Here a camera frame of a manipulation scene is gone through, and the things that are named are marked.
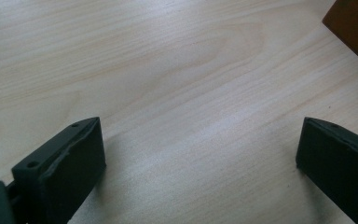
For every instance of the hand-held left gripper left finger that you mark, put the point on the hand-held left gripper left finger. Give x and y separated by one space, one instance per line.
65 168

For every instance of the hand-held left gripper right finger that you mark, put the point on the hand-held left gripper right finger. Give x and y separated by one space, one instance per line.
338 168

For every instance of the brown wooden board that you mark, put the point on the brown wooden board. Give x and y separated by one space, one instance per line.
355 26

